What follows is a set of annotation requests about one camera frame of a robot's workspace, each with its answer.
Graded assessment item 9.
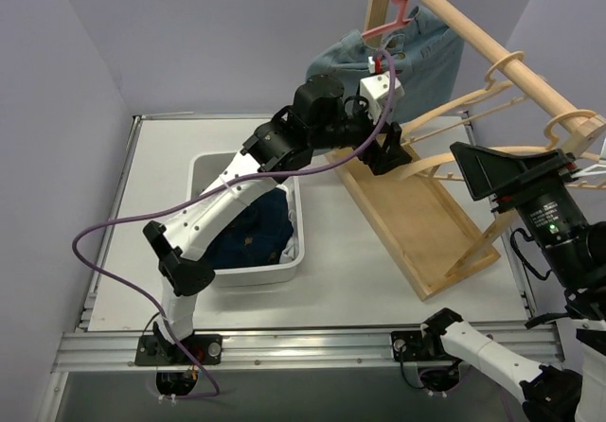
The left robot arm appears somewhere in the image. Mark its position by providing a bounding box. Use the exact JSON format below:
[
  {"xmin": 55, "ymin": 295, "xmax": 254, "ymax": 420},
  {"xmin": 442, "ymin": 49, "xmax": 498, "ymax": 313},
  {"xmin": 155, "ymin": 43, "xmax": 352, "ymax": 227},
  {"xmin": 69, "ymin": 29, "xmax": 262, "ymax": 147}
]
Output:
[{"xmin": 143, "ymin": 72, "xmax": 412, "ymax": 364}]

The wooden clothes rack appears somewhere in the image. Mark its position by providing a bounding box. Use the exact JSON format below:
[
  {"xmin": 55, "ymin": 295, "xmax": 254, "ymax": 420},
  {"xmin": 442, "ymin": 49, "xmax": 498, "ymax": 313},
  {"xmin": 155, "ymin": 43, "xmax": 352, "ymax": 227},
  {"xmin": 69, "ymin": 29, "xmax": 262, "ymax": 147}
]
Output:
[{"xmin": 336, "ymin": 0, "xmax": 605, "ymax": 300}]

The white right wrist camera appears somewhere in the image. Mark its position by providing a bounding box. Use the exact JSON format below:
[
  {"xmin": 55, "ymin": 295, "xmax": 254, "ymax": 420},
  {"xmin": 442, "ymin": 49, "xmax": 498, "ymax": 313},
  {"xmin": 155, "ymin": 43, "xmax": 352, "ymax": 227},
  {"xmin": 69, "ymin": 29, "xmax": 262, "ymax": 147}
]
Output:
[{"xmin": 574, "ymin": 140, "xmax": 606, "ymax": 179}]

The wooden hanger of dark skirt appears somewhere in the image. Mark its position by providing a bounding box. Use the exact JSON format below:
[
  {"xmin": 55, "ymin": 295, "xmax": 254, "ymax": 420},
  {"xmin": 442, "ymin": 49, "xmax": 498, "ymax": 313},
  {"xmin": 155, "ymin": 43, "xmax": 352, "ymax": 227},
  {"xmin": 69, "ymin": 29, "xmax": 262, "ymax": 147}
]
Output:
[{"xmin": 400, "ymin": 50, "xmax": 525, "ymax": 145}]

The light blue denim skirt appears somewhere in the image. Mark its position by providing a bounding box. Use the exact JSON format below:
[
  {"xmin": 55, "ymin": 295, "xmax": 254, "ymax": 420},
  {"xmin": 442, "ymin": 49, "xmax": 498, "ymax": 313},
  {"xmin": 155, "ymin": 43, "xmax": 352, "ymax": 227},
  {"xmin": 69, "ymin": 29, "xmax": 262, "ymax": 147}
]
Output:
[{"xmin": 306, "ymin": 6, "xmax": 464, "ymax": 124}]

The wooden hanger of white skirt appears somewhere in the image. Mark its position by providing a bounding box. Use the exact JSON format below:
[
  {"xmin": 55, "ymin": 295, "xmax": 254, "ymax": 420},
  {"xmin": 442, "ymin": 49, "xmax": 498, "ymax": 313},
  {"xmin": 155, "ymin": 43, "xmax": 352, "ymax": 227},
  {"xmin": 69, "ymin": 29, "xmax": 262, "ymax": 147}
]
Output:
[{"xmin": 395, "ymin": 110, "xmax": 598, "ymax": 182}]

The white plastic basket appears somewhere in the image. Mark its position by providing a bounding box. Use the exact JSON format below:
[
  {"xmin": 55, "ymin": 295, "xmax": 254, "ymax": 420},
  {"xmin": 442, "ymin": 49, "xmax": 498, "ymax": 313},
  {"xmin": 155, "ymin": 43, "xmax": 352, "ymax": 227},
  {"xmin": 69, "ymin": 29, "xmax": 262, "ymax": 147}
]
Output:
[{"xmin": 187, "ymin": 152, "xmax": 305, "ymax": 288}]

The aluminium mounting rail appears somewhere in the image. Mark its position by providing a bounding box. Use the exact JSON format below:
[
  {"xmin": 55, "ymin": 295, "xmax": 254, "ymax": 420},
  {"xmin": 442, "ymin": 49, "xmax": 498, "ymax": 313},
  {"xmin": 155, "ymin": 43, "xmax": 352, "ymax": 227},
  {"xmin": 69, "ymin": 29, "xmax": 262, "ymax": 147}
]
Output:
[{"xmin": 51, "ymin": 322, "xmax": 564, "ymax": 374}]

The dark blue denim skirt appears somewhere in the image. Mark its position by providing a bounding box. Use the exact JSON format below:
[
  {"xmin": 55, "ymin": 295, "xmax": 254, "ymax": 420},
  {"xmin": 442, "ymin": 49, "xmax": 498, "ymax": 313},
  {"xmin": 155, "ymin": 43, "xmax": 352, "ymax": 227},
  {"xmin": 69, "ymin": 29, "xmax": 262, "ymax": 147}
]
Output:
[{"xmin": 203, "ymin": 187, "xmax": 293, "ymax": 270}]

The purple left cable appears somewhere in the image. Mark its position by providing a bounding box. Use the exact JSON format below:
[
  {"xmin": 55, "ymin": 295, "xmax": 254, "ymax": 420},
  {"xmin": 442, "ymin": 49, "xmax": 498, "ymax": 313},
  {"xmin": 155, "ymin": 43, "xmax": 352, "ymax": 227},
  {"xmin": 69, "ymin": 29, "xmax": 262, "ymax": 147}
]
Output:
[{"xmin": 71, "ymin": 48, "xmax": 397, "ymax": 400}]

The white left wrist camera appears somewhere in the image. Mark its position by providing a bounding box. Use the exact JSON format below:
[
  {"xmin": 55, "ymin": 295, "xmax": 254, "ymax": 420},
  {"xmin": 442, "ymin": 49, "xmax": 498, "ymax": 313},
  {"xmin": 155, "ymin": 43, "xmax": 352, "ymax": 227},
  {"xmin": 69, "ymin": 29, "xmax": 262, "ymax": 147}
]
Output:
[{"xmin": 359, "ymin": 57, "xmax": 390, "ymax": 124}]

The white skirt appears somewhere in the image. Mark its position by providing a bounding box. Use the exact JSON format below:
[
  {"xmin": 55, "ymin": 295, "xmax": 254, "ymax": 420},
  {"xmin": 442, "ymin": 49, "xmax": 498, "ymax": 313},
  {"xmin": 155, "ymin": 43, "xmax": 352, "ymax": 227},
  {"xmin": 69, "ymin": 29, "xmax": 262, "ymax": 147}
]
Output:
[{"xmin": 279, "ymin": 199, "xmax": 298, "ymax": 264}]

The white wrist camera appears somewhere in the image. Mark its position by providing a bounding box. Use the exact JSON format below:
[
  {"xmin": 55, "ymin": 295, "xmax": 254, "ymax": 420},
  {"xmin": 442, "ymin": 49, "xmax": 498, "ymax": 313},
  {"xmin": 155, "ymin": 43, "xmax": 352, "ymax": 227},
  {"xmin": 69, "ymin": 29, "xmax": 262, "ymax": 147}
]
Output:
[
  {"xmin": 574, "ymin": 140, "xmax": 606, "ymax": 179},
  {"xmin": 359, "ymin": 57, "xmax": 390, "ymax": 124}
]

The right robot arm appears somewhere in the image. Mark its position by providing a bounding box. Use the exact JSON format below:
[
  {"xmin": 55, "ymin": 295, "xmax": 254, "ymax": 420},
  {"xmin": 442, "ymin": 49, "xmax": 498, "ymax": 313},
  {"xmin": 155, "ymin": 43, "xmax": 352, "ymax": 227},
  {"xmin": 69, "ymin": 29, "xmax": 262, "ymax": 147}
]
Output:
[{"xmin": 420, "ymin": 142, "xmax": 605, "ymax": 421}]

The pink plastic hanger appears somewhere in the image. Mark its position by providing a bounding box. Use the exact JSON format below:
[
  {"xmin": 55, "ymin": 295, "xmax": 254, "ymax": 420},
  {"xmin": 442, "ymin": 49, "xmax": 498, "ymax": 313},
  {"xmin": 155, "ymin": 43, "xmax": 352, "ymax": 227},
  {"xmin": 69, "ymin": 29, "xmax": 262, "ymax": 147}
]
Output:
[{"xmin": 362, "ymin": 0, "xmax": 410, "ymax": 46}]

